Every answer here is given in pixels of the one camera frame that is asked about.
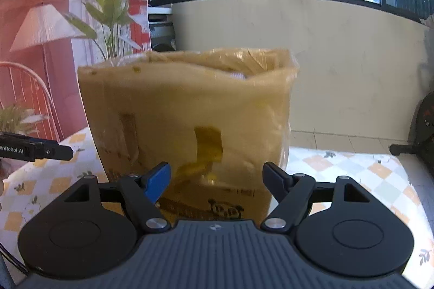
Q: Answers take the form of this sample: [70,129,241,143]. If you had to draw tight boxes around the cardboard box with panda print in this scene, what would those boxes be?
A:
[108,170,272,226]

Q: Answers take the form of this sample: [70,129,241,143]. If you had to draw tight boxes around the white appliance with dark front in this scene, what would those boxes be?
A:
[148,6,177,53]

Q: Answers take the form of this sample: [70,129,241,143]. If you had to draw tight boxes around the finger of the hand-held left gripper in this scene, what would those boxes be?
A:
[25,139,74,162]

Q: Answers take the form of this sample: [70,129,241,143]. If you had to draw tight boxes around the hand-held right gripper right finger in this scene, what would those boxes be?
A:
[260,161,382,234]

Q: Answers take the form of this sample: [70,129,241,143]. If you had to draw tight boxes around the black exercise bike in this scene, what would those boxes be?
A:
[389,95,434,158]

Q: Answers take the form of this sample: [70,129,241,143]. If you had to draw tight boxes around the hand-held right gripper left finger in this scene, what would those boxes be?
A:
[51,161,172,234]

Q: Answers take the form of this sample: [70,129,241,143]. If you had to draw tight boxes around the floral checked tablecloth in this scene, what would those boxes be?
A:
[0,126,434,289]

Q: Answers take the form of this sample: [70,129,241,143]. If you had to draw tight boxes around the yellow plastic bag liner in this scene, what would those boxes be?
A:
[77,47,299,210]

